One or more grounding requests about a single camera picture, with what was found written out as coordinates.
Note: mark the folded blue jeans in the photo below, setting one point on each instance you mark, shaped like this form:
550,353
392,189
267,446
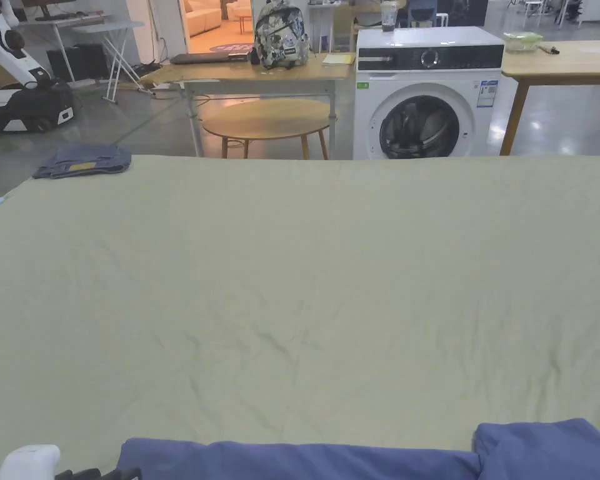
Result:
82,161

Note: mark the bed with pale green sheet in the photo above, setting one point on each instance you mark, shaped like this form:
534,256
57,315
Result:
300,300

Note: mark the dark blue shirt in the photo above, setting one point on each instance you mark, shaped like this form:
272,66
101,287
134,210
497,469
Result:
290,462

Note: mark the white washing machine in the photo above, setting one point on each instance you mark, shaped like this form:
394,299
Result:
425,95

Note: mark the white desk with monitor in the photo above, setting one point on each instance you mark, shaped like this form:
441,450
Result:
65,22

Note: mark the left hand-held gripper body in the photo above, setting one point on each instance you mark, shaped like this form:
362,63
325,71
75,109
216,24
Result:
27,462

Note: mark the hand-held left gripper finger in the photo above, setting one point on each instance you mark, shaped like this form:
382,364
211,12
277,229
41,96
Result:
127,475

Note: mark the white and black robot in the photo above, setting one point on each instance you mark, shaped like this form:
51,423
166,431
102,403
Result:
15,95

